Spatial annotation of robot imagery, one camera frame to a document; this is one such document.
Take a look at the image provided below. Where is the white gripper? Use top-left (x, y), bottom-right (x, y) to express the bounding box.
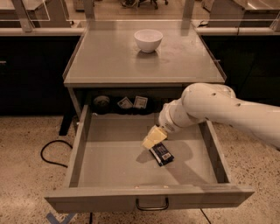
top-left (142, 99), bottom-right (204, 150)

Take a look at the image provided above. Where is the white tag card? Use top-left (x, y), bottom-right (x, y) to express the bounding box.
top-left (133, 96), bottom-right (148, 109)
top-left (117, 97), bottom-right (133, 109)

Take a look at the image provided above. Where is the black floor cable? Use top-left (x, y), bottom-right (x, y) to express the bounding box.
top-left (39, 139), bottom-right (74, 169)

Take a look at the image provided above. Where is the white tag card right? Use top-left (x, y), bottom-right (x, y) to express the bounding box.
top-left (133, 96), bottom-right (148, 109)

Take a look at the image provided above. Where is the long white shelf rail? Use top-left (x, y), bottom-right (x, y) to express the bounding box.
top-left (0, 27), bottom-right (280, 36)

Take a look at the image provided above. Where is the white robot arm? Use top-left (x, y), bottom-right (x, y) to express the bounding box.
top-left (143, 83), bottom-right (280, 149)

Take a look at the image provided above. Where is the blue tape floor marker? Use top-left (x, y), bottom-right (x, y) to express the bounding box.
top-left (46, 213), bottom-right (75, 224)

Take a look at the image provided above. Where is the grey counter cabinet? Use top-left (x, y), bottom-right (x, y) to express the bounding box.
top-left (64, 20), bottom-right (226, 115)

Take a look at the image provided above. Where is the black cabinet leg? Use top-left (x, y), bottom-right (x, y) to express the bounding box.
top-left (59, 109), bottom-right (74, 136)

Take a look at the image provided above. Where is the grey open top drawer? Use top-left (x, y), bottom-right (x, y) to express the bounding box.
top-left (45, 106), bottom-right (254, 213)

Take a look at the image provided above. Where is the round dark device with label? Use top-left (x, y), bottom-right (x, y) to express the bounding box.
top-left (93, 95), bottom-right (110, 115)

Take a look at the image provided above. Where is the black metal drawer handle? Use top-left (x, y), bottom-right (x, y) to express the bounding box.
top-left (136, 198), bottom-right (169, 212)

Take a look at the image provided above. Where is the white tag card left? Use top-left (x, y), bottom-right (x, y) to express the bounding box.
top-left (117, 97), bottom-right (133, 109)

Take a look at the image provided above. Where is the blue rxbar blueberry wrapper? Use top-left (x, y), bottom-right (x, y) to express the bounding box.
top-left (150, 143), bottom-right (174, 166)

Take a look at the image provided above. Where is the white ceramic bowl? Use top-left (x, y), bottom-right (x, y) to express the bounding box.
top-left (134, 29), bottom-right (163, 53)

